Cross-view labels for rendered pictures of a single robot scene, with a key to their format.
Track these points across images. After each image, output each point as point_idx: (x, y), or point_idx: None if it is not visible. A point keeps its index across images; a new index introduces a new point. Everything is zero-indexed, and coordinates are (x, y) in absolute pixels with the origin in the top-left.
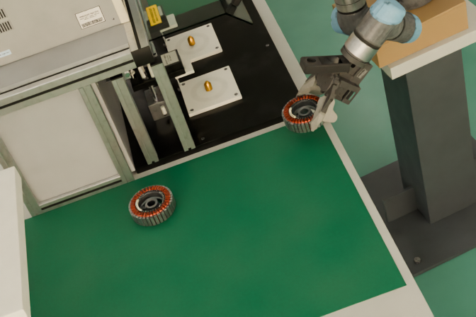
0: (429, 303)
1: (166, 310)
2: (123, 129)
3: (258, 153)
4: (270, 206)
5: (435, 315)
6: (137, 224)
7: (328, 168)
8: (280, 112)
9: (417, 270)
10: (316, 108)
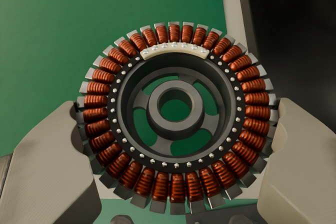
0: (158, 215)
1: None
2: None
3: (168, 9)
4: None
5: (145, 215)
6: None
7: (21, 131)
8: (273, 71)
9: (187, 220)
10: (66, 141)
